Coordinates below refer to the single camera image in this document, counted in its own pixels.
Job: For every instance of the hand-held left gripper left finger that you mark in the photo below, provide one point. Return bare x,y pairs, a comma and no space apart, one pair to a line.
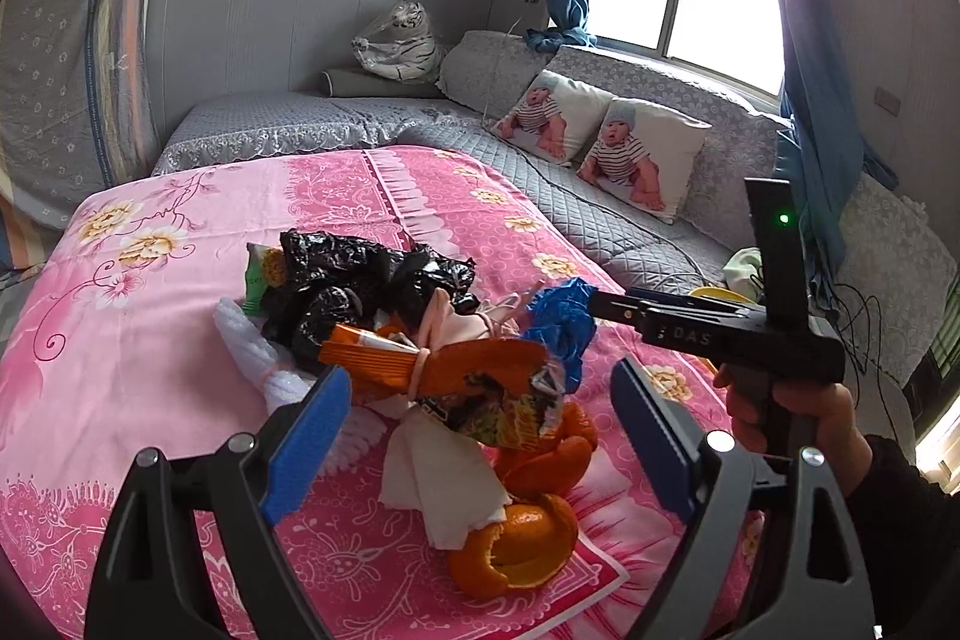
307,445

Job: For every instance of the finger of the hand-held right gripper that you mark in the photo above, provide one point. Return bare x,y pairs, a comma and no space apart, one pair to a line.
615,306

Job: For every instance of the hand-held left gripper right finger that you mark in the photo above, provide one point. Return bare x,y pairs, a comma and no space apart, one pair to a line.
652,430

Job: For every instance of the yellow round rim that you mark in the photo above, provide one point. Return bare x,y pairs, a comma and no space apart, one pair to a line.
720,293

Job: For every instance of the blue plastic bag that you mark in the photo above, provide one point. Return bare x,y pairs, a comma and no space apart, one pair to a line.
559,325

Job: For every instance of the black plastic bag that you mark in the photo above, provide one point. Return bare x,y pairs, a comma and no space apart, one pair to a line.
435,284
322,295

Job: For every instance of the orange snack wrapper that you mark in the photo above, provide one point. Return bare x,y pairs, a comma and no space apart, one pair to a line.
457,377

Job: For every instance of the person's right forearm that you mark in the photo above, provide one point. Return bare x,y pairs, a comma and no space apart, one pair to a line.
911,535

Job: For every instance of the person's right hand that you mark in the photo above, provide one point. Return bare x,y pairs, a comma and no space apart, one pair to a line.
817,430

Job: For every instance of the pale green cloth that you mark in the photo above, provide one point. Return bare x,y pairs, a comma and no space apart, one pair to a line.
742,269

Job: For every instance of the grey quilted sofa cover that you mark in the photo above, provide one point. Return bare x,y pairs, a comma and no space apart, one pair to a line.
600,212

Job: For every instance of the orange peel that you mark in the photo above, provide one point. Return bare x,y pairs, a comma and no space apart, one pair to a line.
525,535
559,452

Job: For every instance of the white tissue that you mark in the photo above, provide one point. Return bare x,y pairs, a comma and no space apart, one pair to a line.
435,482

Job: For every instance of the baby print pillow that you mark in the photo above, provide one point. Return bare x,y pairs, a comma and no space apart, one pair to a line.
645,156
555,115

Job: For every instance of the pale pink plastic piece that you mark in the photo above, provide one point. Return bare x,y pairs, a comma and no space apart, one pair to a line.
450,321

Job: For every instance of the green snack packet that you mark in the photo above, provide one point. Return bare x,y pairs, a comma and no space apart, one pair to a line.
259,280

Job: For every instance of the pink floral blanket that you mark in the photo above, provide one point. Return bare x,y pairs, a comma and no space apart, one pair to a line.
150,325

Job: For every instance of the white tiger plush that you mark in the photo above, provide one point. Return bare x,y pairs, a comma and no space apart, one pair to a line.
401,44

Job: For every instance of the grey bolster pillow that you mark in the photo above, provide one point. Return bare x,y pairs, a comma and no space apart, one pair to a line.
360,84

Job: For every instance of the wall switch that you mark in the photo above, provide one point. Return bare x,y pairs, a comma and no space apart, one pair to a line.
888,102

